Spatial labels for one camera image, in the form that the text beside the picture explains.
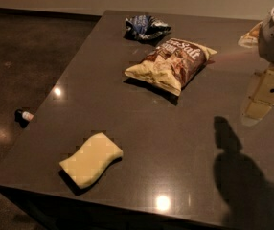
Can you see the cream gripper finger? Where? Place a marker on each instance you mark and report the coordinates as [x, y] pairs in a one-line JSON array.
[[250, 39], [259, 99]]

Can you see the brown chip bag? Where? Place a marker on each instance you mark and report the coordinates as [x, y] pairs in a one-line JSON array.
[[171, 65]]

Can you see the blue crumpled chip bag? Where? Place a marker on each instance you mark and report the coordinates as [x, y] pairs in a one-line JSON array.
[[145, 27]]

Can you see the yellow sponge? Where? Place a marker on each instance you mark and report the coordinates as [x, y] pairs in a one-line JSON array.
[[89, 162]]

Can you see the small bottle on floor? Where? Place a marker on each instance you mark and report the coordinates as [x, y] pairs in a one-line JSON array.
[[23, 115]]

